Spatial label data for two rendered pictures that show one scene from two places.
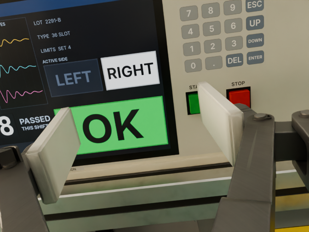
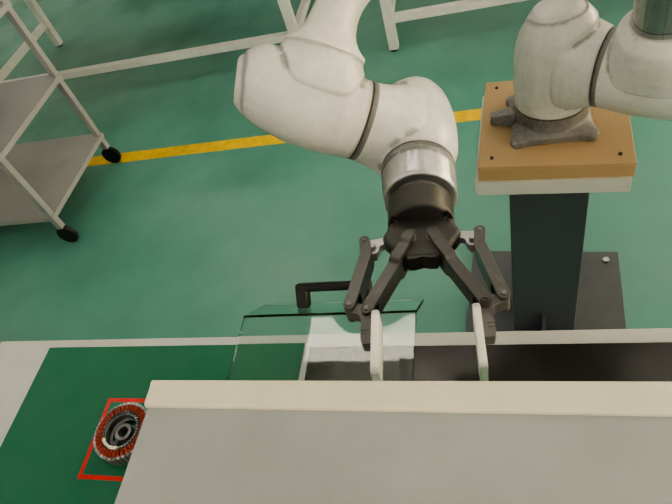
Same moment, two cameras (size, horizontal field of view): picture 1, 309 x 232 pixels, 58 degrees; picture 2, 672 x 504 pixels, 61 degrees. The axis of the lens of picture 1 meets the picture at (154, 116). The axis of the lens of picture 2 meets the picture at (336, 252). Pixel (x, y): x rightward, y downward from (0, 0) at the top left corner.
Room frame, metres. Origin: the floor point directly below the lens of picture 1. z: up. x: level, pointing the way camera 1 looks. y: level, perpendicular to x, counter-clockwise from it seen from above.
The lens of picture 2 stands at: (0.44, 0.07, 1.67)
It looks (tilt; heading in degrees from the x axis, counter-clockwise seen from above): 47 degrees down; 201
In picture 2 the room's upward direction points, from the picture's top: 22 degrees counter-clockwise
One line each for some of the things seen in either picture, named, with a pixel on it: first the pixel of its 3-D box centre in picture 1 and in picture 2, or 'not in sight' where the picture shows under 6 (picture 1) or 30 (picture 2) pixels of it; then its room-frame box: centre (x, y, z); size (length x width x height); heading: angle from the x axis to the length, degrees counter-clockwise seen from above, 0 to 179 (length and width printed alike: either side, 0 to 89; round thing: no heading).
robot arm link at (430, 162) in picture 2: not in sight; (419, 186); (-0.06, 0.00, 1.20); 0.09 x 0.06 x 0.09; 92
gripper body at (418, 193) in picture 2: not in sight; (421, 231); (0.01, 0.01, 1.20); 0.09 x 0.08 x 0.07; 2
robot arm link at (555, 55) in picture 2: not in sight; (558, 54); (-0.65, 0.26, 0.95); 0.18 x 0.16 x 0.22; 60
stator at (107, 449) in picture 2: not in sight; (125, 433); (0.06, -0.61, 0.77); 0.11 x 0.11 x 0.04
